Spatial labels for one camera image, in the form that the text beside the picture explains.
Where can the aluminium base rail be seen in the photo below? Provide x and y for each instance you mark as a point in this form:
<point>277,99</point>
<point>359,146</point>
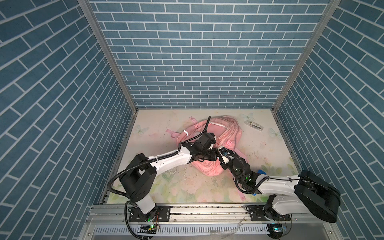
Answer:
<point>204,222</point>

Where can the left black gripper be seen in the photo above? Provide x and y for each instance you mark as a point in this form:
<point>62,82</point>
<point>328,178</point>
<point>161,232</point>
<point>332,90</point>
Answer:
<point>208,153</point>

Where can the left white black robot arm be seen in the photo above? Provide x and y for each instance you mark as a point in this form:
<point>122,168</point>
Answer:
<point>139,176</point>

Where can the clear plastic pen box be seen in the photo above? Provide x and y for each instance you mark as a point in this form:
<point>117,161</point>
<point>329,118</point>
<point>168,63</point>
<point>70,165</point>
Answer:
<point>254,125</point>

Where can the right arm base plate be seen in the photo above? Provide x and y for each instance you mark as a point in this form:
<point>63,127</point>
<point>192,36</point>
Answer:
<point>259,213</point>

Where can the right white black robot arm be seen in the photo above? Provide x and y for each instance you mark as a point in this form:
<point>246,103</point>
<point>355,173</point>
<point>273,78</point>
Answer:
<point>305,193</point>

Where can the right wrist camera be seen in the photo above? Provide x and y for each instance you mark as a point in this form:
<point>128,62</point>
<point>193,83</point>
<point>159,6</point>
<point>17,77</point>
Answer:
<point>226,154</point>

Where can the pink student backpack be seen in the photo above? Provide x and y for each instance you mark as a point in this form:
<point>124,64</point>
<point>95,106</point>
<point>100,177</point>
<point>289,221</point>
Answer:
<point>207,181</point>

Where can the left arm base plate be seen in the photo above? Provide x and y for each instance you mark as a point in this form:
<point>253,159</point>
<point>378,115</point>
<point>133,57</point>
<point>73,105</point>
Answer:
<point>156,215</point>

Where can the blue pencil case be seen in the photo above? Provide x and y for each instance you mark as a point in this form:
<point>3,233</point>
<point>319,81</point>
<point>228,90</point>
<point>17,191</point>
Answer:
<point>262,173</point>

